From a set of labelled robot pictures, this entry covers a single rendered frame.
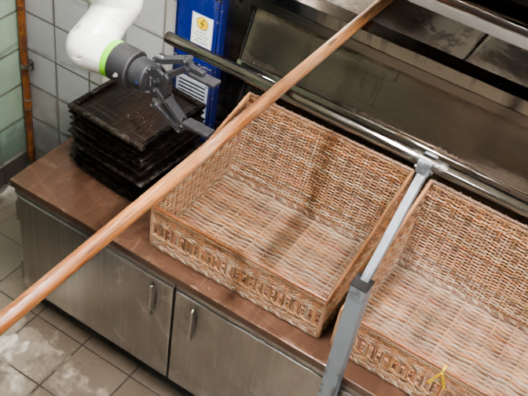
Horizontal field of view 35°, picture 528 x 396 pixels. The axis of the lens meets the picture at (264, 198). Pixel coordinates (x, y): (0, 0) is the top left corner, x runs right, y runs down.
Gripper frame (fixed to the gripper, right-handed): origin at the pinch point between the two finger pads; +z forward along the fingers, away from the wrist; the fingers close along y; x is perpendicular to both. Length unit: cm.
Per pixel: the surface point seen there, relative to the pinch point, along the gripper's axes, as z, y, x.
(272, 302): 22, 56, -7
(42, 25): -105, 50, -56
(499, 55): 43, -1, -70
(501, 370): 80, 58, -28
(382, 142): 34.6, 1.4, -18.1
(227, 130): 8.8, -2.1, 6.3
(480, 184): 58, 0, -19
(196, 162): 9.5, -1.5, 18.4
